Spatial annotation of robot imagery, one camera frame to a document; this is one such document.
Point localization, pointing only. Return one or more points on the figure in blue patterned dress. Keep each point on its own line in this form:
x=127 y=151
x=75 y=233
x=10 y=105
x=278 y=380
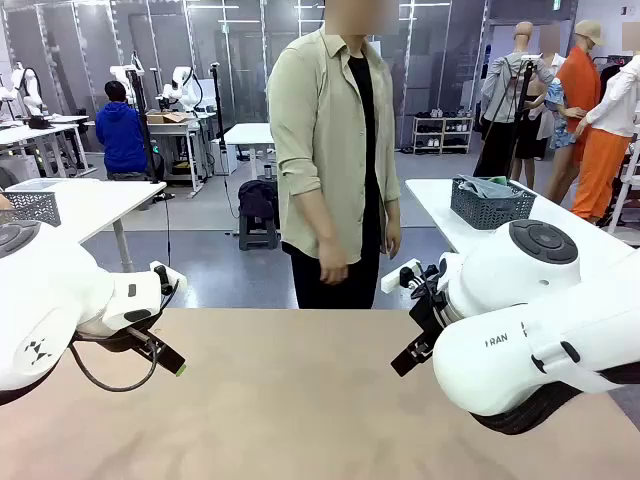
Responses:
x=560 y=115

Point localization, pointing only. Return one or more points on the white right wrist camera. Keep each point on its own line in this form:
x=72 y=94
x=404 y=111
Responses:
x=397 y=277

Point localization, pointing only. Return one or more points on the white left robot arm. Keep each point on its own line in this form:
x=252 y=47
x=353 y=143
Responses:
x=50 y=300

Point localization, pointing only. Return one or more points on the cardboard box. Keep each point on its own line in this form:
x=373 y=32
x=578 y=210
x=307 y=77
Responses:
x=167 y=118

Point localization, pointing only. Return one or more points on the tall black camera stand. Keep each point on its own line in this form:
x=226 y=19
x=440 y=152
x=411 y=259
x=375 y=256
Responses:
x=142 y=125

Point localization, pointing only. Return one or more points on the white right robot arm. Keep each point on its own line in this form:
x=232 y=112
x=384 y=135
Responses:
x=525 y=320

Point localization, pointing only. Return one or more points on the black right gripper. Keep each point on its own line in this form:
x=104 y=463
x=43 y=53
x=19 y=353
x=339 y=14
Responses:
x=430 y=320

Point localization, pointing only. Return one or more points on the person's left forearm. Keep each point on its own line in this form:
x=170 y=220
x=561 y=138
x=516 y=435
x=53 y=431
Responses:
x=392 y=217

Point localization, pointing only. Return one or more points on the white table with grey leg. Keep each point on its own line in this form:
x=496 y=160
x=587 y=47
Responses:
x=100 y=200

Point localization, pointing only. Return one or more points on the grey step stool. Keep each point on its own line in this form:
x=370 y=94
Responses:
x=257 y=235

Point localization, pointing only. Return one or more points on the sage green towel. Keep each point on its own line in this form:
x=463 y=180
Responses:
x=497 y=179

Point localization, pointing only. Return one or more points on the mannequin in orange vest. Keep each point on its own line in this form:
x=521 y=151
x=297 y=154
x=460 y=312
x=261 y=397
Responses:
x=580 y=90

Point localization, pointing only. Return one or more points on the grey background workbench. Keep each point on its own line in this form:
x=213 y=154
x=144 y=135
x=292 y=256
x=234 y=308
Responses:
x=175 y=130

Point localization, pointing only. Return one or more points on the black tripod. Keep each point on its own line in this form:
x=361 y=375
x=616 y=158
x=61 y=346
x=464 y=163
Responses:
x=522 y=95

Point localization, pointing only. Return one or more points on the mannequin in orange trousers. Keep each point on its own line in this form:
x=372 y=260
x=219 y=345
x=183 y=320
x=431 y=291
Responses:
x=600 y=165

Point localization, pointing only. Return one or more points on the person's right hand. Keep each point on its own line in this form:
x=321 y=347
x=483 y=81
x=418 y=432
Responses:
x=334 y=262

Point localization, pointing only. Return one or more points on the long white background table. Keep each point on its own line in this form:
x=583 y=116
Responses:
x=30 y=132

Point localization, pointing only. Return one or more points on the white shoe rack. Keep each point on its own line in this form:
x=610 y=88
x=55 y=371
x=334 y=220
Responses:
x=442 y=135

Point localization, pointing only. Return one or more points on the thin black pole stand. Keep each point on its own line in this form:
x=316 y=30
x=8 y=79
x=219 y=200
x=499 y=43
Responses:
x=217 y=110

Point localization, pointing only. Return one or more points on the grey plastic lattice basket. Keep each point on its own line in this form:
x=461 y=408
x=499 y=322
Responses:
x=35 y=205

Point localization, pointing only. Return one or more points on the clear plastic bin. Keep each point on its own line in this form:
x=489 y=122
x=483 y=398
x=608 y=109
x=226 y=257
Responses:
x=30 y=184

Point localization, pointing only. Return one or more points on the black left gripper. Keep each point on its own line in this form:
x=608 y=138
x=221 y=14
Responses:
x=145 y=340

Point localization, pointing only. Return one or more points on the black backpack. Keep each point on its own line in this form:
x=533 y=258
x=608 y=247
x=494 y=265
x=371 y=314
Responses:
x=257 y=200

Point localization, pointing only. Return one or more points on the person in beige shirt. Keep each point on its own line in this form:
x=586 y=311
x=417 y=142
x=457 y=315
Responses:
x=320 y=125

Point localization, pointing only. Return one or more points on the person's right forearm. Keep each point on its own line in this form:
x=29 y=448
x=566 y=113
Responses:
x=317 y=220

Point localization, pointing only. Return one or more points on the person's left hand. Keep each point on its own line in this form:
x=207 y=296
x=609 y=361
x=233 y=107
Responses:
x=394 y=245

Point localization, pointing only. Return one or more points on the mannequin in grey shirt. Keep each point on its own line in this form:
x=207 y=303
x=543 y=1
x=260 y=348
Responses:
x=502 y=85

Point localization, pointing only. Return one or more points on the white table with rounded corners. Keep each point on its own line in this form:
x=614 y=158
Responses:
x=575 y=215

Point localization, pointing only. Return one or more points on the person in blue hoodie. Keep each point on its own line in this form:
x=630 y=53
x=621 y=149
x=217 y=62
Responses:
x=122 y=135

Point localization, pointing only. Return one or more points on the small white standing desk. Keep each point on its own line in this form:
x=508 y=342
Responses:
x=250 y=134

